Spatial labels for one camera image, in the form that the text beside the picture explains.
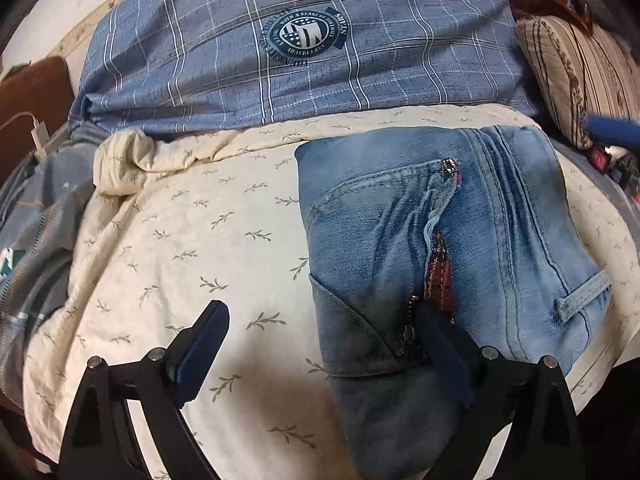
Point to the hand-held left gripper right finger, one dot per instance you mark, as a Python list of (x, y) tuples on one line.
[(450, 355)]

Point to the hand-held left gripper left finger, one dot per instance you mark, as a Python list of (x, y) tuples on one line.
[(200, 355)]

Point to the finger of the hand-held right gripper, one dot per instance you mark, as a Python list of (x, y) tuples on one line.
[(612, 130)]

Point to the blue denim pants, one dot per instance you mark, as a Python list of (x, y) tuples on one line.
[(440, 240)]

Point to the small red object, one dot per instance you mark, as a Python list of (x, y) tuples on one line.
[(600, 158)]

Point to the small blue object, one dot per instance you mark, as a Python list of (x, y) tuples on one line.
[(622, 172)]

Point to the striped beige pillow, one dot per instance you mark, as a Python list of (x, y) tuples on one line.
[(580, 75)]

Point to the cream leaf-print blanket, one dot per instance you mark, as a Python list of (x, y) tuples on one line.
[(200, 260)]

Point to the grey-blue star-print cloth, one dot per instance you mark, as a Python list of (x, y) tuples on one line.
[(45, 225)]

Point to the white charger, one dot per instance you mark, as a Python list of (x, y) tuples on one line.
[(40, 136)]

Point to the brown headboard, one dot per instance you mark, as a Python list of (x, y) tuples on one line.
[(30, 95)]

